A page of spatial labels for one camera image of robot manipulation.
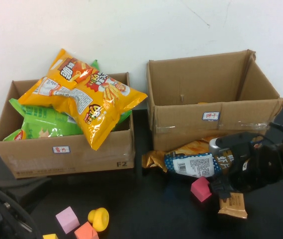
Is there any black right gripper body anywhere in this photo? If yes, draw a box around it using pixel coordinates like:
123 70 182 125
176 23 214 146
228 145 265 192

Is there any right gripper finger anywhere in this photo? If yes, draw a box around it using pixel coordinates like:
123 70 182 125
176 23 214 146
217 188 234 200
210 179 229 194

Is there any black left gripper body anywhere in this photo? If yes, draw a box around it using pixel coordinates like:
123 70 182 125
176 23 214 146
0 177 52 212

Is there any brown wafer bar packet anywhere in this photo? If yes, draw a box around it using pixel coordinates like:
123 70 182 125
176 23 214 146
217 192 248 220

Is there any large orange chip bag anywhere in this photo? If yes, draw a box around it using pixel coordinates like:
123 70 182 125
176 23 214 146
18 48 149 151

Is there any magenta foam cube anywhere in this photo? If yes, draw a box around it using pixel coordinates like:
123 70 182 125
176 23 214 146
190 176 213 203

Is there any blue and gold chip bag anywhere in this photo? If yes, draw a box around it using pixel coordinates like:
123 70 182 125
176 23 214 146
164 136 234 179

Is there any light pink foam cube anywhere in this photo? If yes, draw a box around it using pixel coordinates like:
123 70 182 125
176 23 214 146
55 206 81 234

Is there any cardboard box with chip bags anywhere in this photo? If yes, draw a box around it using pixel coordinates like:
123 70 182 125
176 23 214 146
0 72 136 179

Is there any tall taped cardboard box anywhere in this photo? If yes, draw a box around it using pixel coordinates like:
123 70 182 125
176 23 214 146
146 49 283 152

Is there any green Lay's onion chip bag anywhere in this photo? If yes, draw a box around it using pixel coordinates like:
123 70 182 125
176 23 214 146
2 120 84 142

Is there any orange foam cube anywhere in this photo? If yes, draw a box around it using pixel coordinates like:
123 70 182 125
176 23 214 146
74 221 99 239

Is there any green chip bag barcode side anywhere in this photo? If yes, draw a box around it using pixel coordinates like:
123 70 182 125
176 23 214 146
8 98 77 125

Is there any yellow mushroom-shaped toy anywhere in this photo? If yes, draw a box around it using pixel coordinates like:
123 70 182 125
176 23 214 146
88 207 110 232

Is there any green Lay's cucumber chip bag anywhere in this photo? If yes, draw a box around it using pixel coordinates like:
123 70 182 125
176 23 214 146
91 59 133 131

